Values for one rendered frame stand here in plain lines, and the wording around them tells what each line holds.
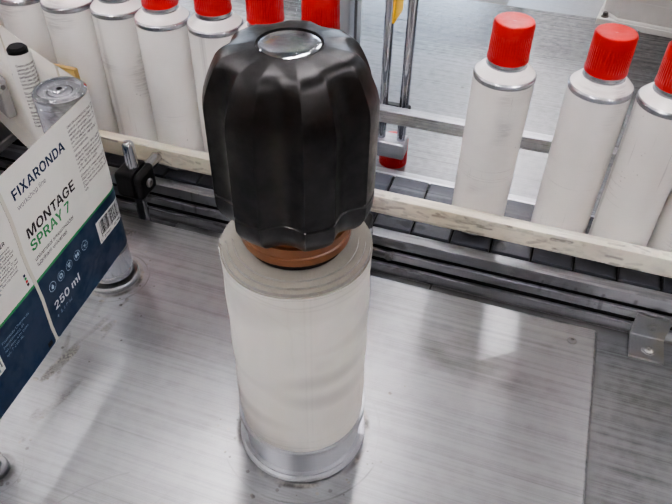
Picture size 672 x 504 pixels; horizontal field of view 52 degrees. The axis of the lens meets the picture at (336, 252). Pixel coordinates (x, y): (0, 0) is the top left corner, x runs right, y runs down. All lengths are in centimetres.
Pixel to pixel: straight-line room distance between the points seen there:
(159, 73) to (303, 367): 39
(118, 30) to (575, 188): 44
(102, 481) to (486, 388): 29
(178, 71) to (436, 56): 50
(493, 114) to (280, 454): 32
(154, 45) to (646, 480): 56
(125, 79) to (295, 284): 43
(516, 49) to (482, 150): 9
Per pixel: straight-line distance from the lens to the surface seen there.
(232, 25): 66
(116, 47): 72
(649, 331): 69
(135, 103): 75
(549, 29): 122
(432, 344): 57
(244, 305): 37
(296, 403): 42
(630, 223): 65
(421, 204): 64
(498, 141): 61
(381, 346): 56
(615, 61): 58
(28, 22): 77
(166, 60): 69
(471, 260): 66
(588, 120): 60
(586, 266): 67
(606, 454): 61
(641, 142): 61
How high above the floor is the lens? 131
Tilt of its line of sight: 43 degrees down
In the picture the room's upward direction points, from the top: 1 degrees clockwise
